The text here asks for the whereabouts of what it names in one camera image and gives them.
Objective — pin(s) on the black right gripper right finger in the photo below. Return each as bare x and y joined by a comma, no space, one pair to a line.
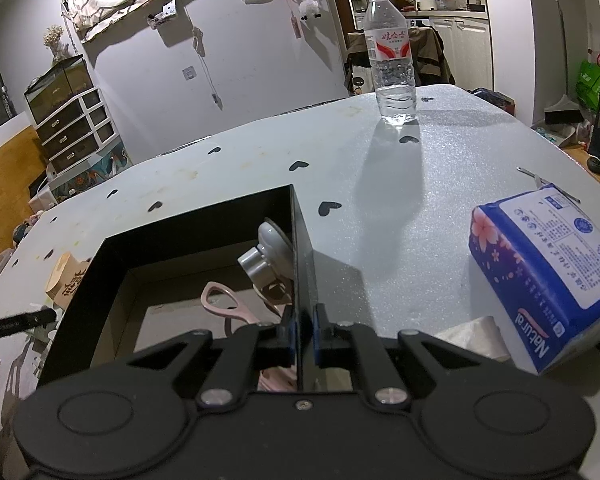
355,347

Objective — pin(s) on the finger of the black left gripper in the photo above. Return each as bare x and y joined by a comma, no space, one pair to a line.
26,321

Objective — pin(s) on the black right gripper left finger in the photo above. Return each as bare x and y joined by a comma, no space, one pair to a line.
234,376

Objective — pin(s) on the wooden carved block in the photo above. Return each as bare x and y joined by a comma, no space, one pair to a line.
65,279

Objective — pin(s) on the black storage box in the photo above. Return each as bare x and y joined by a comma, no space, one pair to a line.
142,262

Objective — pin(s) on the white crumpled tissue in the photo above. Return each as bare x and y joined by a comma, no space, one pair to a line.
481,336

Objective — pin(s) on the white drawer cabinet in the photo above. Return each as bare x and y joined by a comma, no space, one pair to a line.
80,128

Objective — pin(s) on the blue tissue paper pack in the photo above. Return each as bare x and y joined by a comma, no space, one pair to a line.
540,253

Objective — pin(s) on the metal hair clip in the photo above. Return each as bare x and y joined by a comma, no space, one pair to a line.
542,183

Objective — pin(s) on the glass fish tank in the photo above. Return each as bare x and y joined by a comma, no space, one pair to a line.
63,81

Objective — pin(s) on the dried flower bouquet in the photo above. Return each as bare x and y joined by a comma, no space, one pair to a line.
52,40

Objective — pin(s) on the clear plastic water bottle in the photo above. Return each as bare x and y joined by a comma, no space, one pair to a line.
389,50

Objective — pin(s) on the white kitchen cabinet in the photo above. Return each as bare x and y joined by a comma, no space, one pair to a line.
467,44

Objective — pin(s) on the green shopping bag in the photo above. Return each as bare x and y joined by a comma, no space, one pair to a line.
588,85

